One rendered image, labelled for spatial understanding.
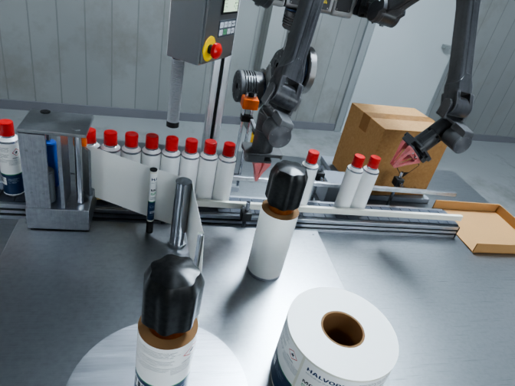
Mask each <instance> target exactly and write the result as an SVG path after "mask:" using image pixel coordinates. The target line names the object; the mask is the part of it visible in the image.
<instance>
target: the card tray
mask: <svg viewBox="0 0 515 386"><path fill-rule="evenodd" d="M432 208H437V209H443V210H444V211H446V212H447V213H448V214H461V215H462V216H463V218H462V219H461V221H456V222H457V224H458V226H459V227H460V229H459V231H458V232H457V234H456V235H457V236H458V237H459V238H460V239H461V241H462V242H463V243H464V244H465V245H466V246H467V247H468V248H469V249H470V251H471V252H472V253H489V254H515V217H514V216H513V215H512V214H511V213H510V212H508V211H507V210H506V209H505V208H503V207H502V206H501V205H500V204H488V203H477V202H466V201H445V200H435V203H434V204H433V206H432Z"/></svg>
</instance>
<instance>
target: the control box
mask: <svg viewBox="0 0 515 386"><path fill-rule="evenodd" d="M222 5H223V0H170V11H169V30H168V41H167V52H166V55H167V56H169V57H173V58H175V59H178V60H181V61H185V62H187V63H190V64H194V65H196V66H199V65H202V64H207V63H209V62H212V61H216V60H219V59H222V58H225V57H228V56H231V52H232V47H233V41H234V36H235V34H232V35H228V36H224V37H220V38H218V29H219V22H220V21H224V20H230V19H236V22H237V16H238V13H234V14H226V15H222V14H221V10H222ZM214 43H219V44H221V47H222V53H221V56H220V57H219V58H218V59H213V58H212V57H211V55H210V54H209V53H208V46H209V45H210V44H212V45H213V44H214Z"/></svg>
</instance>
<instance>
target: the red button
mask: <svg viewBox="0 0 515 386"><path fill-rule="evenodd" d="M208 53H209V54H210V55H211V57H212V58H213V59H218V58H219V57H220V56H221V53H222V47H221V44H219V43H214V44H213V45H212V44H210V45H209V46H208Z"/></svg>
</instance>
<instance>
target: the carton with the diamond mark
mask: <svg viewBox="0 0 515 386"><path fill-rule="evenodd" d="M434 122H435V121H434V120H433V119H431V118H430V117H427V116H426V115H424V114H423V113H421V112H419V111H418V110H417V109H415V108H408V107H399V106H383V105H374V104H365V103H352V105H351V107H350V110H349V114H348V116H347V119H346V123H345V126H344V128H343V132H342V135H341V137H340V141H339V144H338V146H337V149H336V154H335V156H334V159H333V165H334V166H335V167H336V168H337V170H338V171H339V172H346V168H347V166H348V165H350V164H351V163H352V161H353V157H354V155H355V154H357V153H358V154H361V155H364V156H365V160H364V163H363V165H362V168H363V166H365V165H367V164H368V162H369V159H370V156H371V155H377V156H379V157H380V158H381V162H380V163H379V167H378V170H379V175H378V177H377V179H376V183H375V184H374V185H377V186H387V187H394V185H393V184H392V180H393V178H394V176H399V173H400V171H403V172H404V173H403V176H402V178H403V179H404V180H405V181H404V183H403V185H404V186H405V187H406V188H417V189H426V188H427V187H428V184H429V182H430V181H431V178H432V176H433V174H434V173H435V170H436V168H437V167H438V163H439V162H440V160H441V157H442V156H443V154H444V151H445V150H446V148H447V146H446V145H445V144H444V143H443V142H442V141H440V142H439V143H438V144H437V145H435V146H434V147H432V148H431V149H429V150H428V151H427V152H428V154H429V155H430V156H431V160H430V161H429V162H428V161H426V162H424V163H422V162H420V163H417V164H411V165H403V166H401V167H398V168H394V167H393V166H392V165H391V164H390V162H391V160H392V158H393V156H394V155H395V153H396V151H397V149H398V147H399V145H400V142H401V141H402V140H403V139H402V137H403V136H404V134H405V133H407V132H408V133H409V134H411V135H412V136H413V137H416V136H417V135H418V134H419V133H420V132H422V131H423V130H425V129H427V128H428V127H429V126H430V125H431V124H433V123H434ZM390 194H391V192H390V191H372V192H371V195H390ZM394 195H422V194H412V193H401V192H395V194H394Z"/></svg>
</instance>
